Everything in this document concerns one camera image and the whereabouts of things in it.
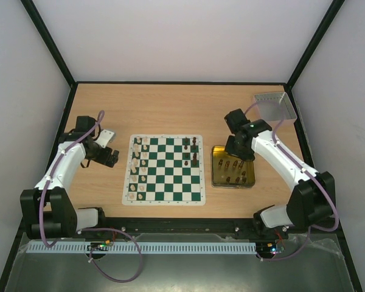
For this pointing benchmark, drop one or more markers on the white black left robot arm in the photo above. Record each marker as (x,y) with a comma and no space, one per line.
(48,213)

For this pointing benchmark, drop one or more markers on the silver pink tin lid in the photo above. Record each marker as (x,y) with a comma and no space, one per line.
(274,106)

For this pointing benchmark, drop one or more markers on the light blue slotted cable duct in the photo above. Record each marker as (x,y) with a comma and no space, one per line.
(144,248)

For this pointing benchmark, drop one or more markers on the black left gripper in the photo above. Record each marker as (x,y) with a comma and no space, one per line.
(104,160)

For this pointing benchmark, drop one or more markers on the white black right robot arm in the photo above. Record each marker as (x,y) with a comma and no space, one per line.
(311,204)

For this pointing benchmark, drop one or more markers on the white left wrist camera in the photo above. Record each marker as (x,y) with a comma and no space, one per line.
(105,137)

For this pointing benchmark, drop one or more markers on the gold square tin box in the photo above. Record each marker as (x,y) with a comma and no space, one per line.
(229,171)

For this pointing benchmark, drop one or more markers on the brown chess piece second row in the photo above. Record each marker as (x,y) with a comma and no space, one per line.
(194,160)

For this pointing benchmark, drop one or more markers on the black aluminium front rail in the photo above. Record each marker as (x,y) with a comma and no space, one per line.
(238,228)

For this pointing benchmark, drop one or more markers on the green white chess board mat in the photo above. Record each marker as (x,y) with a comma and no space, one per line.
(158,174)

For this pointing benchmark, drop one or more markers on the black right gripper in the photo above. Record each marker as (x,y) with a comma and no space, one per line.
(240,151)

